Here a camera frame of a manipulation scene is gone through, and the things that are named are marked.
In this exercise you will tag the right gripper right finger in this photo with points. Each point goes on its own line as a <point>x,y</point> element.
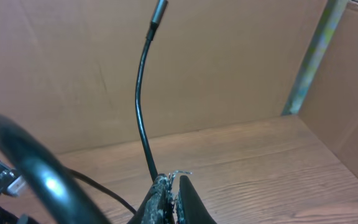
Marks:
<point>190,208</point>

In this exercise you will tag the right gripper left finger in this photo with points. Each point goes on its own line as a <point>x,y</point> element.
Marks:
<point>157,207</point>

